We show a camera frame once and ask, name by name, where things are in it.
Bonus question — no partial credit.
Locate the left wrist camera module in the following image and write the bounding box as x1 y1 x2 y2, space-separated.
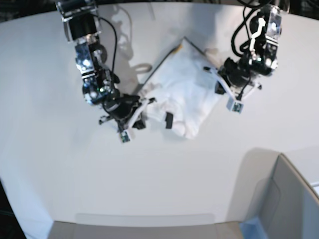
226 98 244 114

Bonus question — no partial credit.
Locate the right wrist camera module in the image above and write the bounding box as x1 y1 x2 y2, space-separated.
119 128 135 143

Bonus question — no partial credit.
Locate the white t-shirt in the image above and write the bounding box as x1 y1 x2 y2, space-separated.
139 38 221 139

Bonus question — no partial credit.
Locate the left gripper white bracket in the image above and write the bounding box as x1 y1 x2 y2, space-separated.
203 66 262 114

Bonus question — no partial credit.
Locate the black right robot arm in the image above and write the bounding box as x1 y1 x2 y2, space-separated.
55 0 221 143

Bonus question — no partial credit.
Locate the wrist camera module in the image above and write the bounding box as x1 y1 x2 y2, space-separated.
119 128 135 143
226 98 244 114

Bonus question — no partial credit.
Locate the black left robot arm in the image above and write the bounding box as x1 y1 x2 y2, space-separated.
141 0 283 138

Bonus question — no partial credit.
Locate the blue cloth in box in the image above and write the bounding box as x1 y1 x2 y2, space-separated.
239 217 268 239

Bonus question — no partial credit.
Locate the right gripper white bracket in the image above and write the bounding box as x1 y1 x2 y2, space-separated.
99 97 156 143

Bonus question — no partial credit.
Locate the grey open storage box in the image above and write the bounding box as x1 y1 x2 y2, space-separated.
48 149 319 239

